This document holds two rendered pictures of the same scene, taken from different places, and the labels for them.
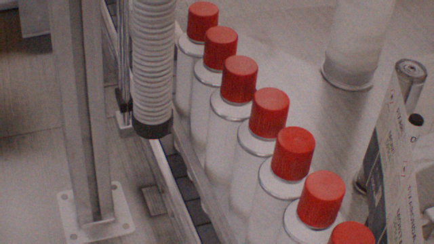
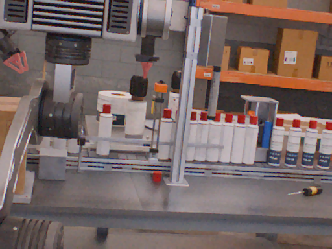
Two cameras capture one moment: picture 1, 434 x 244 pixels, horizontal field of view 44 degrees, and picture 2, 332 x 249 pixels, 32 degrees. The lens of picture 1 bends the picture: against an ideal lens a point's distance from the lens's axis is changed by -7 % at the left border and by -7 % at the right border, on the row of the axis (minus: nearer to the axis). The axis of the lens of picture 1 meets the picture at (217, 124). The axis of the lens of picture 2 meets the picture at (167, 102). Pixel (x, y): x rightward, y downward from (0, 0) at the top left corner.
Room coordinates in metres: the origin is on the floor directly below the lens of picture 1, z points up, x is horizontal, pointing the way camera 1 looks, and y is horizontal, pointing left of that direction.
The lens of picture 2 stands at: (0.02, 2.23, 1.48)
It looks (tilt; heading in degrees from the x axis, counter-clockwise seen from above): 9 degrees down; 283
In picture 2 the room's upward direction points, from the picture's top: 6 degrees clockwise
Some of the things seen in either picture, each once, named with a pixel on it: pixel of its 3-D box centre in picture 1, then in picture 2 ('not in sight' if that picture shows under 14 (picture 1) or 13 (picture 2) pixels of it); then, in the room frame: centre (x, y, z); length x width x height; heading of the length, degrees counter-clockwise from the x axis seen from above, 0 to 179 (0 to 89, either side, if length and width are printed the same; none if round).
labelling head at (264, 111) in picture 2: not in sight; (255, 128); (0.18, -0.23, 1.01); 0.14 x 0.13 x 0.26; 24
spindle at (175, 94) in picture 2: not in sight; (177, 98); (0.62, -0.59, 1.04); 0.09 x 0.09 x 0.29
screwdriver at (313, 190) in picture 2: not in sight; (303, 192); (-0.05, 0.02, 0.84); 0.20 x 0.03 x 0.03; 51
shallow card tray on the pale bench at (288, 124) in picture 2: not in sight; (303, 126); (-0.03, -1.57, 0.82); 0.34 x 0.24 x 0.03; 21
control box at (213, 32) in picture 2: not in sight; (205, 39); (0.40, 0.06, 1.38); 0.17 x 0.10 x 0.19; 79
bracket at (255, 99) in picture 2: not in sight; (259, 99); (0.19, -0.23, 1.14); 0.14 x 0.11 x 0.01; 24
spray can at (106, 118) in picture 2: not in sight; (104, 129); (0.75, 0.12, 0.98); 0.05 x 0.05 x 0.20
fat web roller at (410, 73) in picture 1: (389, 131); not in sight; (0.48, -0.20, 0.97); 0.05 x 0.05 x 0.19
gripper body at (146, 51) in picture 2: not in sight; (147, 50); (0.67, -0.11, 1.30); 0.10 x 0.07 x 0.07; 23
